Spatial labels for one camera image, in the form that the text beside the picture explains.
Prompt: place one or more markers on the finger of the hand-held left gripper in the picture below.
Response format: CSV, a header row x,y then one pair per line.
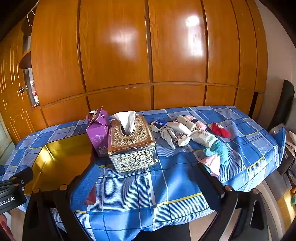
x,y
22,177

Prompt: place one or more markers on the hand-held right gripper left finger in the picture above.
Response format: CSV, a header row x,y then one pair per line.
x,y
83,187

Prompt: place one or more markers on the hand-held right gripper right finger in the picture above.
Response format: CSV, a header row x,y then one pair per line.
x,y
210,190

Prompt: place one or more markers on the pink soft cloth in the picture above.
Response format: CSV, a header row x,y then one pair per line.
x,y
211,163

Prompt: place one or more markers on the gold rectangular tray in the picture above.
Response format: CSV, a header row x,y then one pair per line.
x,y
62,157

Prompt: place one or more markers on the blue plush toy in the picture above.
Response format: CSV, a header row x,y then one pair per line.
x,y
219,150

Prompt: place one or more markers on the white wet wipe pack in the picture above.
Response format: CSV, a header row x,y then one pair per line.
x,y
203,138

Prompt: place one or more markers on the white fluffy brown-trimmed sock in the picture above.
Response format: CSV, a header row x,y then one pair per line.
x,y
181,141

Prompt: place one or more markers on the red sock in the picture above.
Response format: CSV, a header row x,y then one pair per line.
x,y
219,130

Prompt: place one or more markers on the pink navy fuzzy socks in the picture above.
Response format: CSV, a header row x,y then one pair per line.
x,y
201,125

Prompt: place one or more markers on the grey knit gloves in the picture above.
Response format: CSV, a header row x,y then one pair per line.
x,y
171,134

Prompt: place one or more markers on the beige towel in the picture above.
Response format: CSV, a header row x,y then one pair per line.
x,y
186,122

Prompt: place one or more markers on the blue pocket tissue packet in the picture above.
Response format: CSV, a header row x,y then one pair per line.
x,y
159,123

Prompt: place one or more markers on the blue plaid bed sheet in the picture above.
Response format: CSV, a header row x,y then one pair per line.
x,y
161,197

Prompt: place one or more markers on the purple carton box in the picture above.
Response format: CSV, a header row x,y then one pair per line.
x,y
98,136

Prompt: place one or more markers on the ornate silver gold tissue box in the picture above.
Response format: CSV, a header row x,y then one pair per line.
x,y
131,148

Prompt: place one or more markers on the wooden door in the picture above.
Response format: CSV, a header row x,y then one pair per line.
x,y
13,104

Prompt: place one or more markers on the white facial tissue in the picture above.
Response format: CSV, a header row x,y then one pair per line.
x,y
126,120

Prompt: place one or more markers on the grey bag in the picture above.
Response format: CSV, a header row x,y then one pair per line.
x,y
290,153

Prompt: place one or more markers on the black upright panel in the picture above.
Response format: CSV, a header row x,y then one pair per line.
x,y
281,104

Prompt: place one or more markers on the wooden corner shelf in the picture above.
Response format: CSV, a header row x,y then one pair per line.
x,y
25,60

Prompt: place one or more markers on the wooden wardrobe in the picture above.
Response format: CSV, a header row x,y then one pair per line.
x,y
138,46

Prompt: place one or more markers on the white clothes hanger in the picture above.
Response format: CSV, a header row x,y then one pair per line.
x,y
31,16

